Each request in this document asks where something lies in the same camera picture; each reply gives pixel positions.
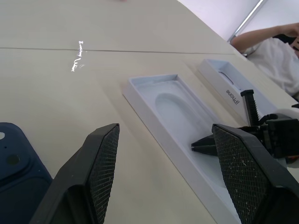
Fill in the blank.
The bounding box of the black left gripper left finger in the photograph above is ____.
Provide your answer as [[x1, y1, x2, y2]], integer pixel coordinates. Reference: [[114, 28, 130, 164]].
[[29, 123, 121, 224]]

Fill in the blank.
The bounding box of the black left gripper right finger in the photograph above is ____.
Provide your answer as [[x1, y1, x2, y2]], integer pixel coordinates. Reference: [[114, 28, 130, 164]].
[[211, 123, 299, 224]]

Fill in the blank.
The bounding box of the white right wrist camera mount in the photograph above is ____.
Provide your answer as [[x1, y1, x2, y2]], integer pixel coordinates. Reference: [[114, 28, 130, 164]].
[[277, 105, 299, 120]]

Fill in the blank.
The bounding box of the white window frame bar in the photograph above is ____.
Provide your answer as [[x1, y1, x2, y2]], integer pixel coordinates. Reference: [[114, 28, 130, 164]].
[[228, 0, 269, 42]]

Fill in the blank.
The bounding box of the dark blue smartphone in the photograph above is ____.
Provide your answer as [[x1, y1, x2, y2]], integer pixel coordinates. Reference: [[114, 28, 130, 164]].
[[0, 122, 53, 224]]

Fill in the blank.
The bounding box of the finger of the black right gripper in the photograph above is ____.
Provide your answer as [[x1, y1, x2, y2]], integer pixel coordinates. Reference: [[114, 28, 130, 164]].
[[191, 136, 217, 154], [240, 90, 260, 127]]

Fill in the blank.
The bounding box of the person in white shirt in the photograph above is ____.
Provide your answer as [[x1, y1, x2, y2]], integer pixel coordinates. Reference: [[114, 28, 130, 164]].
[[242, 37, 299, 97]]

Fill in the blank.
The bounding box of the white phone box lid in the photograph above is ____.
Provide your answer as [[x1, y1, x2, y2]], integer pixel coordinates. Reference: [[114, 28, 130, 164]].
[[198, 58, 278, 117]]

